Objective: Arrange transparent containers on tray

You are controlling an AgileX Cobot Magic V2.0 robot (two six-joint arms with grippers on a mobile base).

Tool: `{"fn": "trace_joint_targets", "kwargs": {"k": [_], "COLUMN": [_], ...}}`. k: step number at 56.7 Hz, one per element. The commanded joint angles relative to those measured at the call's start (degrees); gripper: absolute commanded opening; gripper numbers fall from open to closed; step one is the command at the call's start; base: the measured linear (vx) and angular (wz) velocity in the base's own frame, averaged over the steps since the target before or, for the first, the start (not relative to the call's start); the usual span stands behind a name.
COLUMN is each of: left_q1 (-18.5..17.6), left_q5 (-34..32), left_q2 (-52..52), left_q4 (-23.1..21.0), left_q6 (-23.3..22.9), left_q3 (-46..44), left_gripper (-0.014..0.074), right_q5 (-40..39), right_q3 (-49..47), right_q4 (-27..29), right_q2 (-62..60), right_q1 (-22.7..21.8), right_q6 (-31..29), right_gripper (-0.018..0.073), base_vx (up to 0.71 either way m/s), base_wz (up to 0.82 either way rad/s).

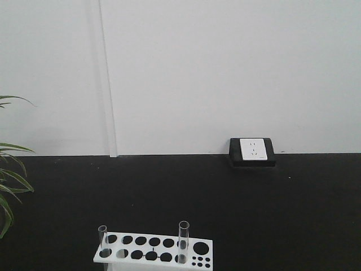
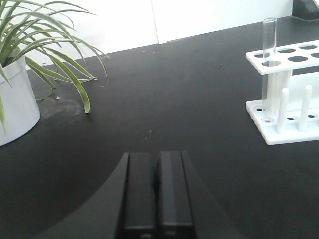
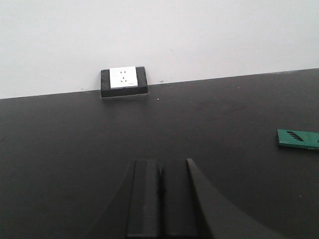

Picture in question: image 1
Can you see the short clear glass tube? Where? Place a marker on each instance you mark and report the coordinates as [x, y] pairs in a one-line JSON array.
[[104, 249]]

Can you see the black base white power socket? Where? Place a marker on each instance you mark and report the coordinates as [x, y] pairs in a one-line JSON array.
[[251, 152]]

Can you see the white test tube rack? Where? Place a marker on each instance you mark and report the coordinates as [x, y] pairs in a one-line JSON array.
[[139, 251]]

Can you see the tall clear glass tube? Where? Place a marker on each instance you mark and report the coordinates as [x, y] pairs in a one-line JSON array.
[[183, 236]]

